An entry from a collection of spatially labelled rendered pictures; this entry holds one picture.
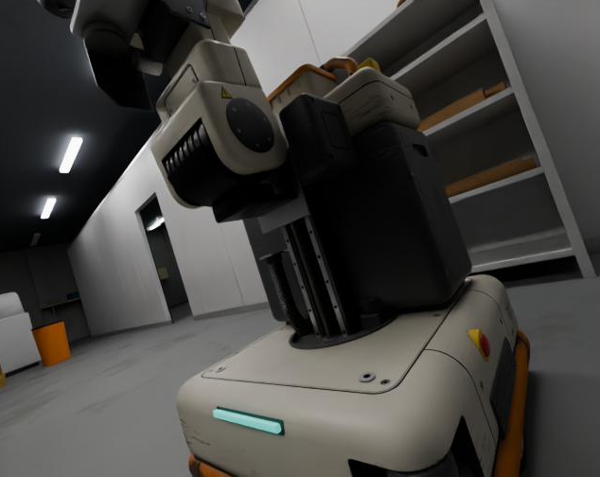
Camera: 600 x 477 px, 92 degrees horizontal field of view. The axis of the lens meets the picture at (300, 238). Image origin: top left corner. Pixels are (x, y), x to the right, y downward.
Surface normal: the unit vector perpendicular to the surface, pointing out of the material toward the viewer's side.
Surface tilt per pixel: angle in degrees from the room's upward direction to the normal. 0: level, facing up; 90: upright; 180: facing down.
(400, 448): 61
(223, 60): 90
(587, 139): 90
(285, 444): 90
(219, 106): 90
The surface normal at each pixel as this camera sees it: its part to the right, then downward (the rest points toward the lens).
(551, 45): -0.64, 0.17
